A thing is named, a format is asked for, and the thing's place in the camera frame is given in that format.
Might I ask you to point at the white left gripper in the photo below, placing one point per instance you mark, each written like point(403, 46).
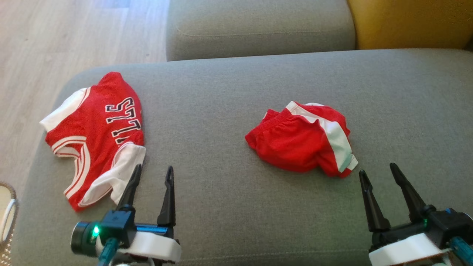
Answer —
point(151, 245)

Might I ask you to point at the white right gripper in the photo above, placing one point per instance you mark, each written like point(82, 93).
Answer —
point(402, 249)

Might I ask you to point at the red white basketball jersey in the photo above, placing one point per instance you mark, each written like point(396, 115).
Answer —
point(92, 140)

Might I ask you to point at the red white shorts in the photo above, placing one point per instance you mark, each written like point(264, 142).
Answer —
point(295, 144)

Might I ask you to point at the grey sofa seat cushion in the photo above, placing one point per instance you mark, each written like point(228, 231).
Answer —
point(236, 203)

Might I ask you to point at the woven laundry basket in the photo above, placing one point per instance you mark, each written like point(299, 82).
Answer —
point(6, 218)

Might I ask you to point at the yellow pillow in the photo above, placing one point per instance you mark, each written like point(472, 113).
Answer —
point(410, 22)

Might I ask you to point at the grey sofa back cushion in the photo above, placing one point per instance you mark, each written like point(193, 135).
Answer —
point(258, 29)

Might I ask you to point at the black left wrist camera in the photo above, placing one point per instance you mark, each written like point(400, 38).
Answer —
point(114, 225)

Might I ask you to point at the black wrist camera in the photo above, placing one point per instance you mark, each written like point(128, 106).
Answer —
point(451, 225)
point(114, 225)

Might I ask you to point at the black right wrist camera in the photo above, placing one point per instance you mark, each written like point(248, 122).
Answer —
point(451, 225)

